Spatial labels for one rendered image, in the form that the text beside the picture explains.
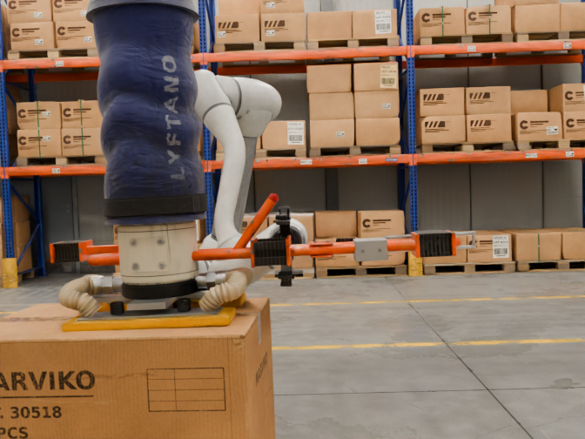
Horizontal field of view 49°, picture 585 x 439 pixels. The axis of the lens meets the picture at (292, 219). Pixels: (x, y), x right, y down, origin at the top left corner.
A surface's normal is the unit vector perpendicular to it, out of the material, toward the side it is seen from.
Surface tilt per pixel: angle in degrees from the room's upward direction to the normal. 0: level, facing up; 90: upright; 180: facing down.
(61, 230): 90
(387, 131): 91
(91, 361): 90
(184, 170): 78
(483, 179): 90
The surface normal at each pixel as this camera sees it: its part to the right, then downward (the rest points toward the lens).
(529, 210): -0.02, 0.05
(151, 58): 0.33, -0.20
